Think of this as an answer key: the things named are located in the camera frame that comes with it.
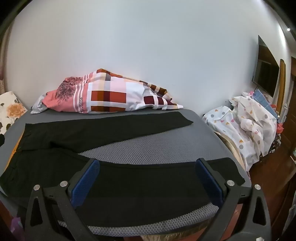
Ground beige cushion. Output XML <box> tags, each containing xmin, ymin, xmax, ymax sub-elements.
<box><xmin>215</xmin><ymin>132</ymin><xmax>245</xmax><ymax>172</ymax></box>

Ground blue checked cloth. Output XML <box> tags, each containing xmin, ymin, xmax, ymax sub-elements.
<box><xmin>253</xmin><ymin>90</ymin><xmax>278</xmax><ymax>118</ymax></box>

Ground floral pillow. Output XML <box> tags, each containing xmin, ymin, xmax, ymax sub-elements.
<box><xmin>0</xmin><ymin>91</ymin><xmax>28</xmax><ymax>136</ymax></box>

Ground grey mesh mattress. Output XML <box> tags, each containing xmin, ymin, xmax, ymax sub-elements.
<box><xmin>0</xmin><ymin>108</ymin><xmax>252</xmax><ymax>238</ymax></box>

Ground wooden board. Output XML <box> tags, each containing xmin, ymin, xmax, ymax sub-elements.
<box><xmin>277</xmin><ymin>59</ymin><xmax>286</xmax><ymax>116</ymax></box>

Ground wall television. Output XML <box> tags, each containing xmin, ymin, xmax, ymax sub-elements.
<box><xmin>252</xmin><ymin>35</ymin><xmax>280</xmax><ymax>98</ymax></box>

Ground white dotted bed sheet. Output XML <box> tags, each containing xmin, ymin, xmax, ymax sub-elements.
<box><xmin>202</xmin><ymin>95</ymin><xmax>277</xmax><ymax>172</ymax></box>

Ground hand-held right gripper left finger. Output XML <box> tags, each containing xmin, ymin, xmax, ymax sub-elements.
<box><xmin>24</xmin><ymin>158</ymin><xmax>100</xmax><ymax>241</ymax></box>

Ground plaid pink quilt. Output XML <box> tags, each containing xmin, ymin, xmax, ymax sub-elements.
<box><xmin>31</xmin><ymin>68</ymin><xmax>184</xmax><ymax>114</ymax></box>

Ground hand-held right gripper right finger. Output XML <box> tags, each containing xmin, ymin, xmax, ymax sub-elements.
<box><xmin>195</xmin><ymin>158</ymin><xmax>271</xmax><ymax>241</ymax></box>

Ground purple cloth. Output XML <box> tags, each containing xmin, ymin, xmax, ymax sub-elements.
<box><xmin>10</xmin><ymin>217</ymin><xmax>26</xmax><ymax>241</ymax></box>

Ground black pants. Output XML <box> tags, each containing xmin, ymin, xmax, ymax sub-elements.
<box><xmin>0</xmin><ymin>111</ymin><xmax>245</xmax><ymax>229</ymax></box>

